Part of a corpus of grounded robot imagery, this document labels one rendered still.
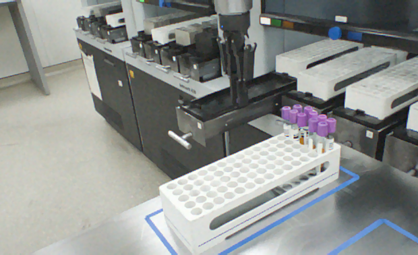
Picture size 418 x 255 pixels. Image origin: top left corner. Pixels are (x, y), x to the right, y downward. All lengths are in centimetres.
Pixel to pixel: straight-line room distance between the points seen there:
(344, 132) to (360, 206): 33
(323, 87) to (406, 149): 25
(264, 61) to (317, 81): 26
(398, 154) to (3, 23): 393
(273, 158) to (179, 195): 18
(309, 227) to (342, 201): 8
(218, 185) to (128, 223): 16
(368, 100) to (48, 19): 383
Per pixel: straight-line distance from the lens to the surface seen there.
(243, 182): 59
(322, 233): 59
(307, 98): 100
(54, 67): 448
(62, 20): 443
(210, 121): 93
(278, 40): 122
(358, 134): 92
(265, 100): 103
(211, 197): 55
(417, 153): 85
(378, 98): 90
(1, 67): 439
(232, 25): 90
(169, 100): 166
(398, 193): 68
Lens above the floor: 122
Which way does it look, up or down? 27 degrees down
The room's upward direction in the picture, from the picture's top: 6 degrees counter-clockwise
